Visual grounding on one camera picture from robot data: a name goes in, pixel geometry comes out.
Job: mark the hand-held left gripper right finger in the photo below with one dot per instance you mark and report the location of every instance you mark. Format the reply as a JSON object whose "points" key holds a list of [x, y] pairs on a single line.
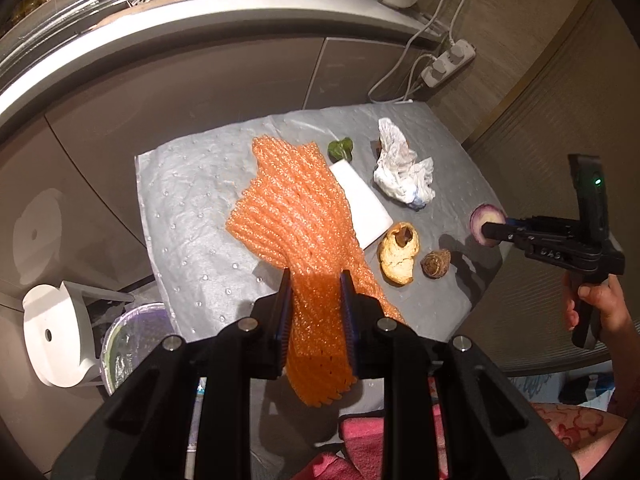
{"points": [[348, 312]]}

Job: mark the crumpled white tissue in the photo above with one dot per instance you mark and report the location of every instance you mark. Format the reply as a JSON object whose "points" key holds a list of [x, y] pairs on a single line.
{"points": [[400, 170]]}

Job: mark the blue patterned cloth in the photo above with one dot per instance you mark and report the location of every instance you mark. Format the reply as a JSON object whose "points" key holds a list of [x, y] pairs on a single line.
{"points": [[587, 390]]}

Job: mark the steel kitchen sink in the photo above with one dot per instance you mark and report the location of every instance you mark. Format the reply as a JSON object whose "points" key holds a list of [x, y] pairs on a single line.
{"points": [[75, 15]]}

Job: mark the white power strip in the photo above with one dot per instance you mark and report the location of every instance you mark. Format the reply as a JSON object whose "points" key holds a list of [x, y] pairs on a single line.
{"points": [[447, 62]]}

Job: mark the yellowish bread piece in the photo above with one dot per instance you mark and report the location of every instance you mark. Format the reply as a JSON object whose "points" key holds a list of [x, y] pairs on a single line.
{"points": [[392, 260]]}

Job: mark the person's right forearm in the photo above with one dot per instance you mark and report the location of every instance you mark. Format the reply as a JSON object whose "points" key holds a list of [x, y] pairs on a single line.
{"points": [[625, 365]]}

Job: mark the grey absorbent mat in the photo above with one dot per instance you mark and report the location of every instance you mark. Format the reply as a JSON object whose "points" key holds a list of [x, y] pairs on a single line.
{"points": [[200, 220]]}

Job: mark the grey kitchen cabinet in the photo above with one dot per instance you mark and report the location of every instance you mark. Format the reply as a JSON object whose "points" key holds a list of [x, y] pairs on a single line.
{"points": [[200, 95]]}

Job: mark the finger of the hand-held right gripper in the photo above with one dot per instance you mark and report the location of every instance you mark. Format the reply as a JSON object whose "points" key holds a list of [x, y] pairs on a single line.
{"points": [[500, 234], [522, 221]]}

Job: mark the floral pink cloth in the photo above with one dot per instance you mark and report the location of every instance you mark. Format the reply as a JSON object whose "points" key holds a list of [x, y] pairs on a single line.
{"points": [[570, 422]]}

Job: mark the person's right hand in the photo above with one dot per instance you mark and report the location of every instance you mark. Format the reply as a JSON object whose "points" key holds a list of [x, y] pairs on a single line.
{"points": [[607, 300]]}

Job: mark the purple onion half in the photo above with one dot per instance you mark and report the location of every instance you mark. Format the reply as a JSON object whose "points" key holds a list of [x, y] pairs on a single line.
{"points": [[481, 217]]}

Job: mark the orange foam net sleeve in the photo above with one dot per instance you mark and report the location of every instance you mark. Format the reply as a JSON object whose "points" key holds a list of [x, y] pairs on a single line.
{"points": [[295, 210]]}

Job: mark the green leaf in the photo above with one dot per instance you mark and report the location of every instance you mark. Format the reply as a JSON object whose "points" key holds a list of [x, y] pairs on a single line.
{"points": [[340, 149]]}

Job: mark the white paper sheet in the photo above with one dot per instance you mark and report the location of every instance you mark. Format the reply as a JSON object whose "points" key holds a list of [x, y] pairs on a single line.
{"points": [[367, 210]]}

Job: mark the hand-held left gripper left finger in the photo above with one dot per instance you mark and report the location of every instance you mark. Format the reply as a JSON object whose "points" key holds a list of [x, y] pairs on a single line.
{"points": [[285, 310]]}

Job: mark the white plastic stool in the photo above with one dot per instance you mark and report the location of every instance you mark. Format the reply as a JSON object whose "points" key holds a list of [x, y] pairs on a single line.
{"points": [[55, 330]]}

